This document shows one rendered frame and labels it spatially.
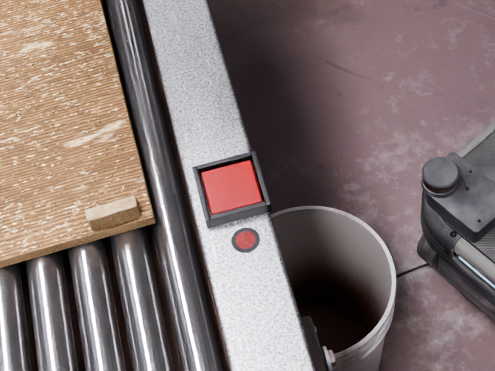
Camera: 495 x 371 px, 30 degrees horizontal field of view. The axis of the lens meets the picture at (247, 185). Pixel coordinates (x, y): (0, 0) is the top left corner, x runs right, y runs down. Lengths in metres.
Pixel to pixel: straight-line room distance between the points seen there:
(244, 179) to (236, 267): 0.11
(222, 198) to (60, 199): 0.19
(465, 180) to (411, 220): 0.31
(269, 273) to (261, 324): 0.06
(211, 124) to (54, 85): 0.21
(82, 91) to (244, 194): 0.26
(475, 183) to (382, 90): 0.55
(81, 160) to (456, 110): 1.32
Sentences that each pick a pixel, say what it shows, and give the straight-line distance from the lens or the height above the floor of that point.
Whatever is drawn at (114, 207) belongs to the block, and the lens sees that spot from 1.02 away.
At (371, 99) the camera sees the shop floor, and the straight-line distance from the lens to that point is 2.28.
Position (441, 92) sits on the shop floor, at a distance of 2.29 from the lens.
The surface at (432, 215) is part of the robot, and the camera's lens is 1.82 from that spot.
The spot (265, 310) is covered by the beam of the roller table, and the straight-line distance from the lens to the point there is 0.99.
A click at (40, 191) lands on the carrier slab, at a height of 0.94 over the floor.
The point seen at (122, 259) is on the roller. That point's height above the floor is 0.92.
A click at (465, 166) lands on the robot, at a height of 0.28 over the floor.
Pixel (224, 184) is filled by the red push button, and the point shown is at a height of 0.93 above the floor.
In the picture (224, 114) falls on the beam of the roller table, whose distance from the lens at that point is 1.13.
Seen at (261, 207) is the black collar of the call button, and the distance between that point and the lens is 1.03.
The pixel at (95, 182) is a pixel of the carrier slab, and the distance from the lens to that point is 1.08.
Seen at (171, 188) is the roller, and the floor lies 0.92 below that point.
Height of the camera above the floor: 1.81
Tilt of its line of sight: 57 degrees down
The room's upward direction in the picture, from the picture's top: 12 degrees counter-clockwise
